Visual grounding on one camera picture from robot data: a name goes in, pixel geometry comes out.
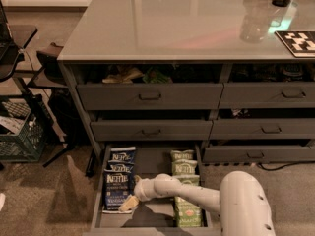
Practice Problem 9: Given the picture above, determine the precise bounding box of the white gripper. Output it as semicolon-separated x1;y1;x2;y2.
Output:
118;175;159;212

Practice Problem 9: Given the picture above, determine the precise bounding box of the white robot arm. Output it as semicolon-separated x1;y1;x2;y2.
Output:
118;171;276;236

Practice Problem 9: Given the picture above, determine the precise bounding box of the dark rolling stand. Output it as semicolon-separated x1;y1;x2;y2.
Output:
0;0;77;169

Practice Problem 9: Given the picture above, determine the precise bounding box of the top left grey drawer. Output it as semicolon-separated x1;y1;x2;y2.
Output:
77;83;222;110

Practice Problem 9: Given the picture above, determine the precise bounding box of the rear green Kettle chip bag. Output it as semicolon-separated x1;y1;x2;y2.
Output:
170;149;194;161

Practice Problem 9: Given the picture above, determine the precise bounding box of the middle left grey drawer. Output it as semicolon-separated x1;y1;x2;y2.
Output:
91;120;213;142

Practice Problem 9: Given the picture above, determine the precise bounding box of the black white fiducial marker board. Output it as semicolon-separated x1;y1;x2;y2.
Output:
275;30;315;58

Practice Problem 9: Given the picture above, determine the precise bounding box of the open bottom left drawer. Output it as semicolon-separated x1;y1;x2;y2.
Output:
83;142;221;236

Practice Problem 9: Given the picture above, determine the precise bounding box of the black cable on floor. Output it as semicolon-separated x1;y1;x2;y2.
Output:
256;160;315;172

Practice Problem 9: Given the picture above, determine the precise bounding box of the green snack bag in drawer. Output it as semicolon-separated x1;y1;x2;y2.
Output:
143;67;172;84

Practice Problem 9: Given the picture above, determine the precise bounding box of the grey counter cabinet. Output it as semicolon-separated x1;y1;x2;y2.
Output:
57;0;315;236

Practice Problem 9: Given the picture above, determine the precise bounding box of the top right grey drawer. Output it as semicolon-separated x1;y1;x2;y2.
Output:
219;82;315;109

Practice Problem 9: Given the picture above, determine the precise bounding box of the green plastic crate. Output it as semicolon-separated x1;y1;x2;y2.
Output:
0;95;46;162

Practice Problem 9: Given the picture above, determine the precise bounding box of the green kettle chip bag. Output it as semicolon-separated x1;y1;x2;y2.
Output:
170;149;194;161
174;197;202;227
172;175;200;186
172;159;197;175

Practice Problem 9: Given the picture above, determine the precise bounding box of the middle right grey drawer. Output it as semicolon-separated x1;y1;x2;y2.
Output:
210;118;315;140

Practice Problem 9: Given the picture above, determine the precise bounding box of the tan snack bag in drawer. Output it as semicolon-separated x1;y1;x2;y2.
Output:
102;65;144;84

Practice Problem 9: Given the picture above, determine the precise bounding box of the front green Kettle chip bag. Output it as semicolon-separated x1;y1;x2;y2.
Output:
174;197;202;227

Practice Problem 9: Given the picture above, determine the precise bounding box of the blue kettle chip bag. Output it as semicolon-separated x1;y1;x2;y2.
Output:
102;170;133;211
110;147;136;163
105;162;133;199

